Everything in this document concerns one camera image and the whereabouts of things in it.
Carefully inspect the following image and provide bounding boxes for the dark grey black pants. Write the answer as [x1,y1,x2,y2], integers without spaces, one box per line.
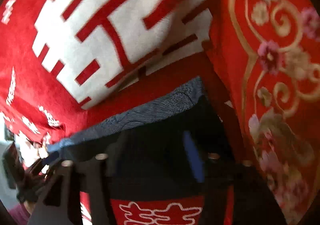
[48,77,226,201]

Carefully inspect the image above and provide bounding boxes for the red wedding sofa cover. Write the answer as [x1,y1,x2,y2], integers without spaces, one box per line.
[0,0,241,225]

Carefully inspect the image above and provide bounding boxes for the red floral embroidered cushion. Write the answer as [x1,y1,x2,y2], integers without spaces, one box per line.
[207,0,319,224]

